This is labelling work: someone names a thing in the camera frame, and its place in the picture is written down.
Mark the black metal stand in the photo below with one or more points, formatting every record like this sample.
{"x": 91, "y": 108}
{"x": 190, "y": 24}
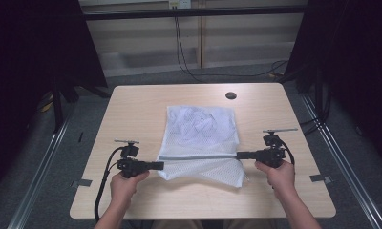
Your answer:
{"x": 57, "y": 105}

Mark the dark curtain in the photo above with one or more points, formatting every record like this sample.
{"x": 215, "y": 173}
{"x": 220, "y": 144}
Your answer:
{"x": 36, "y": 63}
{"x": 351, "y": 63}

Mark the white crumpled garment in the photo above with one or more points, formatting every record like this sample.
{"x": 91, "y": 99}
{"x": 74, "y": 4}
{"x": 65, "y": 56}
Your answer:
{"x": 200, "y": 124}

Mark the grey tape strip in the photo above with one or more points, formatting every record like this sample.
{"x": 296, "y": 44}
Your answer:
{"x": 80, "y": 183}
{"x": 319, "y": 178}

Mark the black horizontal bar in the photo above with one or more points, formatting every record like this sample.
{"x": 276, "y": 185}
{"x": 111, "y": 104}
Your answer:
{"x": 192, "y": 12}

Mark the person's legs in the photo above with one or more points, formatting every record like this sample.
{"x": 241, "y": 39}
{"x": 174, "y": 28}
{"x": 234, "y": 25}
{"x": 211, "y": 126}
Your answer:
{"x": 211, "y": 224}

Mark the person's right hand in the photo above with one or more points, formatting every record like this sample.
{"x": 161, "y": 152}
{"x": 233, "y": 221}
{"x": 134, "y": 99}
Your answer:
{"x": 280, "y": 179}

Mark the wooden wall post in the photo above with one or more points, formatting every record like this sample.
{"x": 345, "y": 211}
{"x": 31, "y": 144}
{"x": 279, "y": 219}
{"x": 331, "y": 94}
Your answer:
{"x": 201, "y": 35}

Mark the person's left hand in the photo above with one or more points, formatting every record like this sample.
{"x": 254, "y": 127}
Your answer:
{"x": 125, "y": 187}

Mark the white mesh laundry bag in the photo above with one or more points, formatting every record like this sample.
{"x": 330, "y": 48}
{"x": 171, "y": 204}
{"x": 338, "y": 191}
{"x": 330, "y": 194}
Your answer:
{"x": 201, "y": 149}

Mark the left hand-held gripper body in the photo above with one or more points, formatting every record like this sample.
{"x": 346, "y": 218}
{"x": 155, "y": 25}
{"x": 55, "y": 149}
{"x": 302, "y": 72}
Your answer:
{"x": 131, "y": 163}

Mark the white wall socket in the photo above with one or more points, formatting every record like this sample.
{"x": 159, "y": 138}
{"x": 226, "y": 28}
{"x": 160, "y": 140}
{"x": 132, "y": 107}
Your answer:
{"x": 179, "y": 4}

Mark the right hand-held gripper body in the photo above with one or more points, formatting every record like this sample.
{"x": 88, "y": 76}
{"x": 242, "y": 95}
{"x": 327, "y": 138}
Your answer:
{"x": 271, "y": 154}

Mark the metal floor rail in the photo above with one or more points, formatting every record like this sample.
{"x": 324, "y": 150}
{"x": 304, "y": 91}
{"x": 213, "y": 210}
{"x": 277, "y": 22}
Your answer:
{"x": 39, "y": 171}
{"x": 342, "y": 165}

